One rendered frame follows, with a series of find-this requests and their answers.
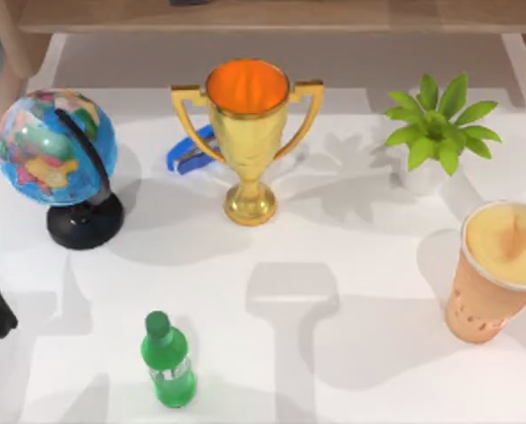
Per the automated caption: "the gold trophy cup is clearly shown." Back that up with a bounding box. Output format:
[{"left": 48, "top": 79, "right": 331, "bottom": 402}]
[{"left": 170, "top": 58, "right": 325, "bottom": 227}]

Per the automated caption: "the blue stapler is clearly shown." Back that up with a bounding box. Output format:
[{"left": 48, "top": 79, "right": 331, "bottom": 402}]
[{"left": 165, "top": 124, "right": 227, "bottom": 174}]

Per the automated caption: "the green bottle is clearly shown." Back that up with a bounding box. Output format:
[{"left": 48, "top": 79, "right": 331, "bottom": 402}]
[{"left": 139, "top": 310, "right": 198, "bottom": 409}]

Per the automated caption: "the green plant in white pot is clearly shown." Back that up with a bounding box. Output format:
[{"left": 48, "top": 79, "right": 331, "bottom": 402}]
[{"left": 383, "top": 72, "right": 503, "bottom": 196}]

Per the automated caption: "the wooden shelf unit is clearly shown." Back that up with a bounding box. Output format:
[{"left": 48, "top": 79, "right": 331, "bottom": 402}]
[{"left": 0, "top": 0, "right": 526, "bottom": 136}]

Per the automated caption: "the blue globe on black stand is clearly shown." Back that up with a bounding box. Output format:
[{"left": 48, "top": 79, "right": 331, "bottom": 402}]
[{"left": 0, "top": 88, "right": 126, "bottom": 251}]

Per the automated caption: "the orange drink cup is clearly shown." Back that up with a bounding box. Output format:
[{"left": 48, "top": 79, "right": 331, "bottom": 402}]
[{"left": 444, "top": 201, "right": 526, "bottom": 345}]

